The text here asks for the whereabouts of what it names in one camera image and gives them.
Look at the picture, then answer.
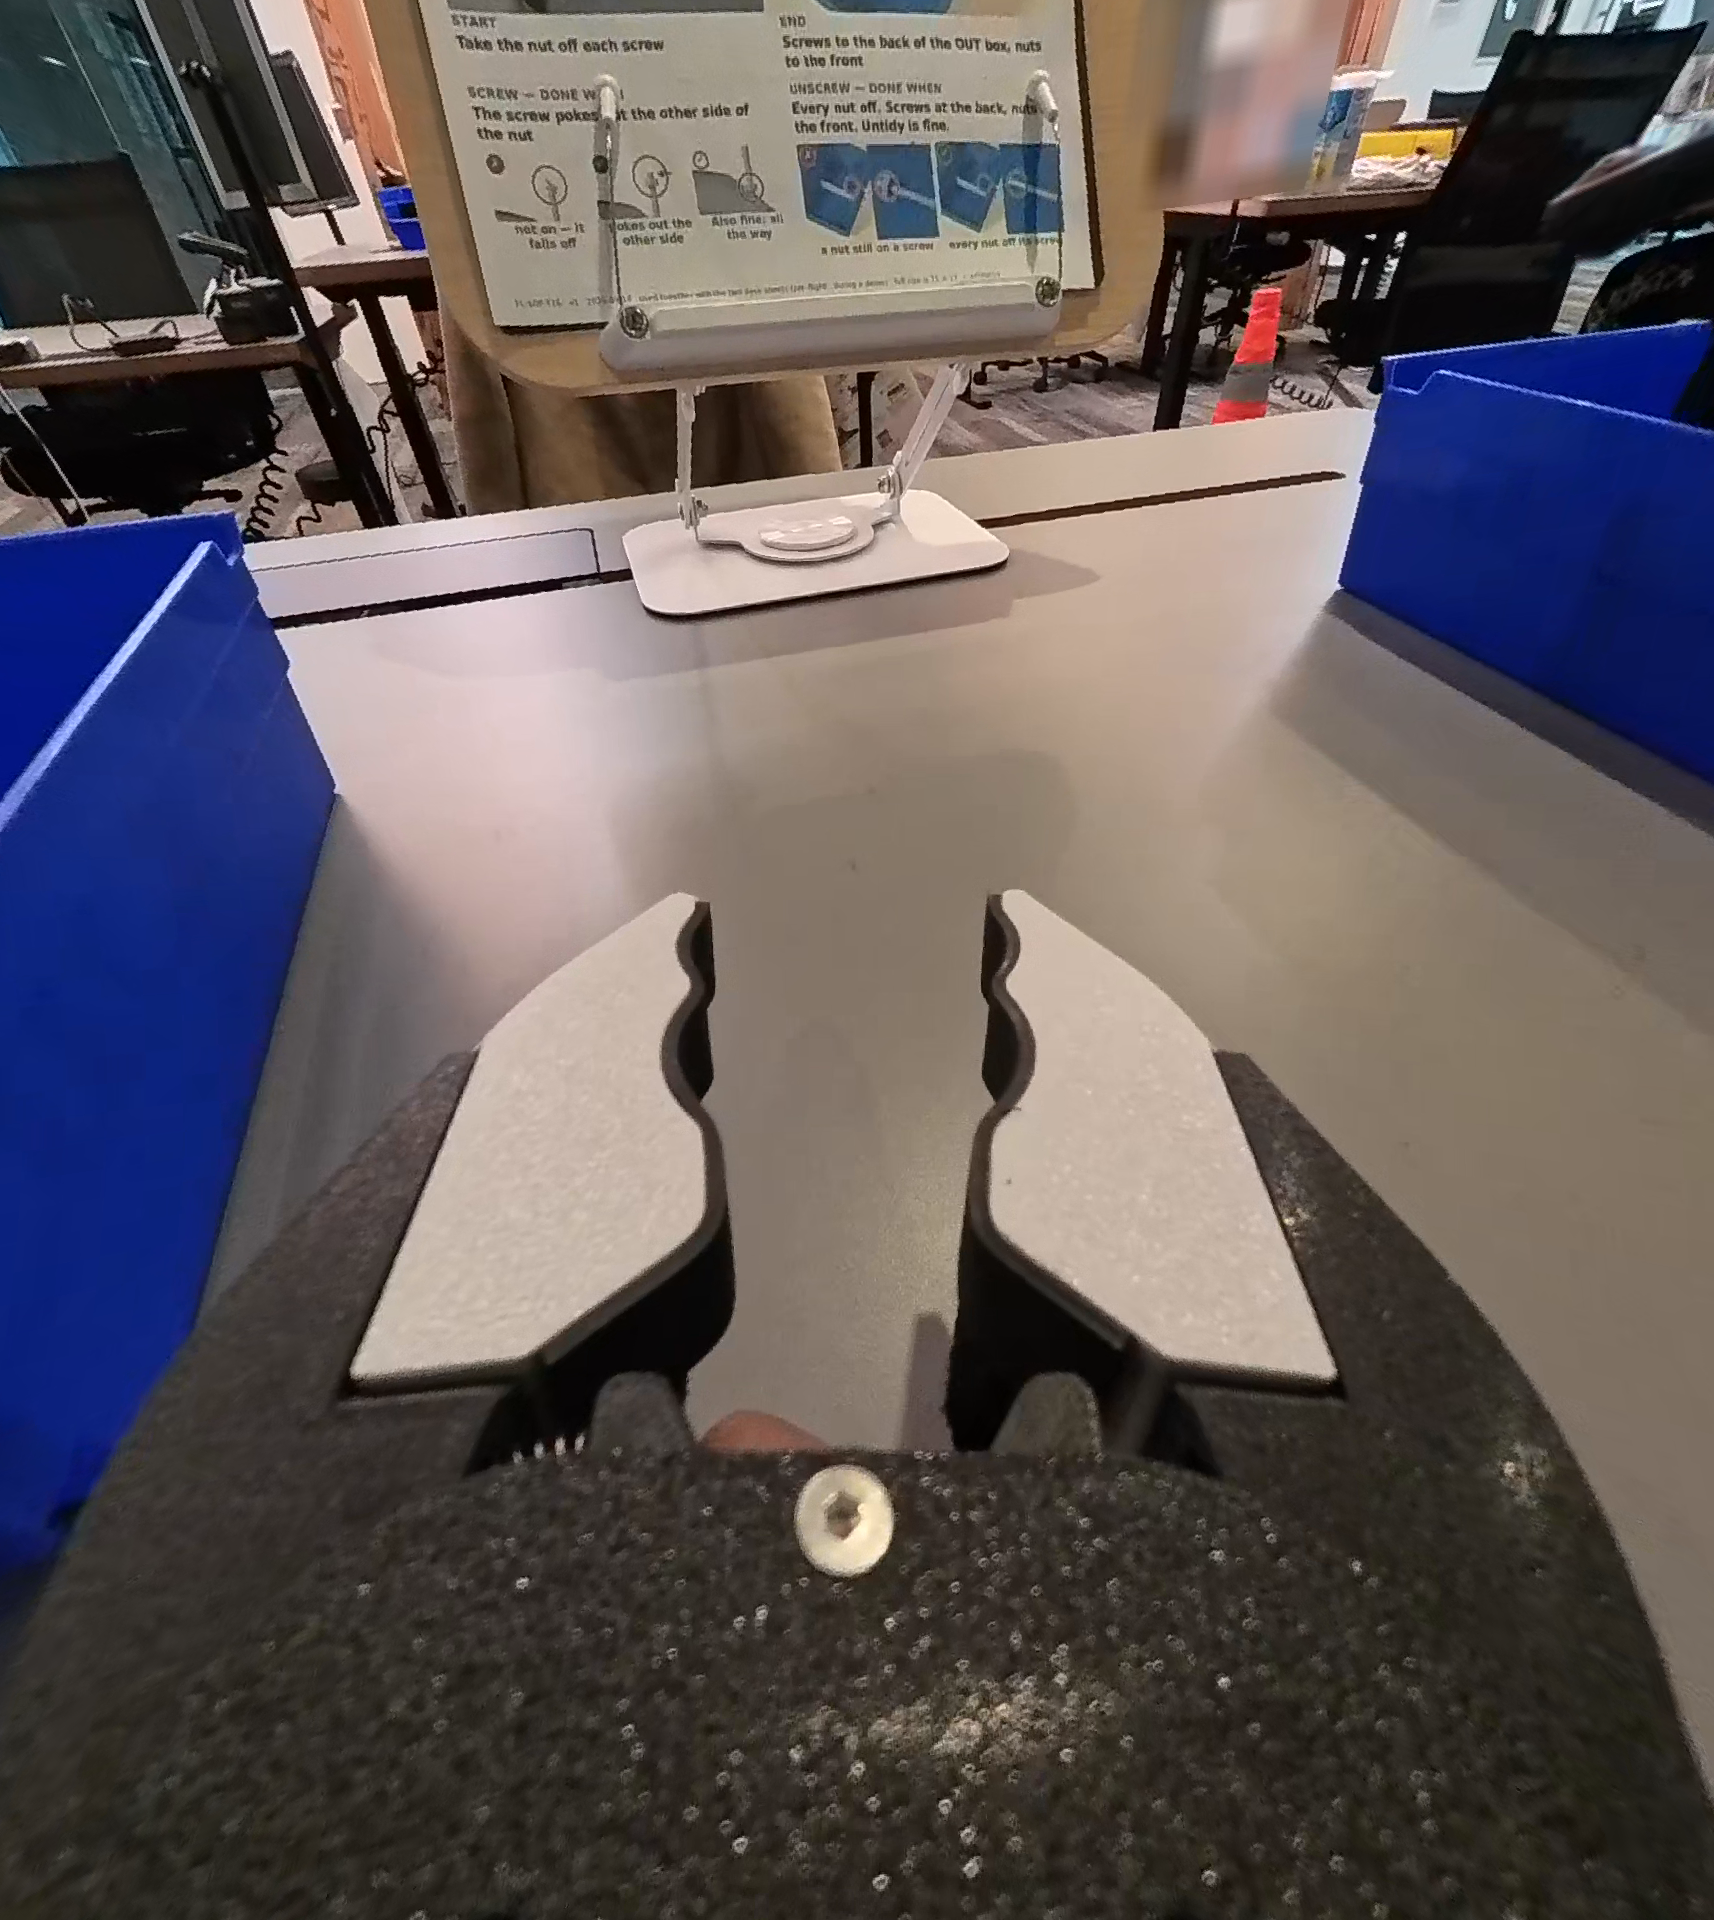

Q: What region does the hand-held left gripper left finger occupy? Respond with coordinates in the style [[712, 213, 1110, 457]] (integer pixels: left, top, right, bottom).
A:
[[348, 892, 736, 1417]]

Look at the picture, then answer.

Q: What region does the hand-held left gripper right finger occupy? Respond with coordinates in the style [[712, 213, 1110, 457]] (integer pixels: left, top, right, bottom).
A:
[[945, 888, 1340, 1444]]

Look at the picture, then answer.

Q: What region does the blue plastic parts bin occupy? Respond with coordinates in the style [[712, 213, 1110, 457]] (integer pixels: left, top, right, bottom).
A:
[[1337, 316, 1714, 842], [0, 510, 335, 1614]]

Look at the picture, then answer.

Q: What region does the tan fabric panel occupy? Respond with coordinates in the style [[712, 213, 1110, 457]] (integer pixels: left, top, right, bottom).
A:
[[440, 351, 860, 515]]

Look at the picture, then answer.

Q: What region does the orange traffic cone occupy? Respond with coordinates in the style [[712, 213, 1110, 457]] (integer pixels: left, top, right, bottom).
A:
[[1212, 284, 1281, 429]]

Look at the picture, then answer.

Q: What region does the brown desk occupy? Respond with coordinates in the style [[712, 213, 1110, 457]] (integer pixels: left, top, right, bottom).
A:
[[289, 245, 443, 529]]

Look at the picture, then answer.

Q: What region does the dark wooden desk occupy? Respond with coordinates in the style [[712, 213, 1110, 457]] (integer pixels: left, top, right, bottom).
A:
[[1160, 178, 1450, 430]]

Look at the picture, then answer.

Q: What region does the printed instruction sign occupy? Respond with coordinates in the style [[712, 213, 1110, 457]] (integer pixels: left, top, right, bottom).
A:
[[413, 0, 1102, 334]]

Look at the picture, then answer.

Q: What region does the computer monitor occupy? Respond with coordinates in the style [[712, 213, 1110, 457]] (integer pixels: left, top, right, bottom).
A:
[[260, 49, 363, 213]]

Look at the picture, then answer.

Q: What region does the black office chair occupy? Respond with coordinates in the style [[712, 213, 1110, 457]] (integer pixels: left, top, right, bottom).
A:
[[1313, 23, 1707, 369], [0, 151, 285, 523]]

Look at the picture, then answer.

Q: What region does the white and blue canister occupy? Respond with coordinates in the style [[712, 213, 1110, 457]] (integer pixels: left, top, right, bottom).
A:
[[1313, 75, 1380, 188]]

